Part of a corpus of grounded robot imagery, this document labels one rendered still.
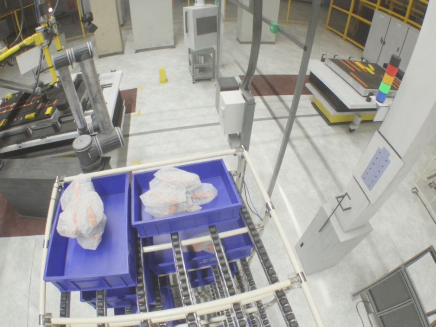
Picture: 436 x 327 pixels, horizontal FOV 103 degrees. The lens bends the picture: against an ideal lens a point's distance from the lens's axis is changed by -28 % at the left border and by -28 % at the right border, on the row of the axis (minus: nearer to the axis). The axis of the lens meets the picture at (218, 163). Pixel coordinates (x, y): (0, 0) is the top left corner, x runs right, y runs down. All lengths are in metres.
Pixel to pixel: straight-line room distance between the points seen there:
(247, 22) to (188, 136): 4.95
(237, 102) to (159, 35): 6.03
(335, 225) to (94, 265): 1.80
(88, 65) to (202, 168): 1.37
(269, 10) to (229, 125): 6.55
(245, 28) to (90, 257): 7.58
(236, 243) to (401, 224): 2.89
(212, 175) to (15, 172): 2.38
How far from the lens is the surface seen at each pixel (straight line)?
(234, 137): 2.14
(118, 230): 1.29
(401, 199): 4.31
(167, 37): 7.67
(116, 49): 7.94
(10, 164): 3.33
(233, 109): 1.82
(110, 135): 2.29
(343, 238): 2.13
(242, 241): 1.65
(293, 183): 3.49
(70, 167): 2.68
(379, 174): 1.71
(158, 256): 1.62
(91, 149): 2.29
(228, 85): 1.97
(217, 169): 1.42
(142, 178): 1.39
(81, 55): 2.22
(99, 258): 1.24
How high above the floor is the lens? 2.57
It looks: 47 degrees down
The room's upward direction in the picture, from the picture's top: 2 degrees clockwise
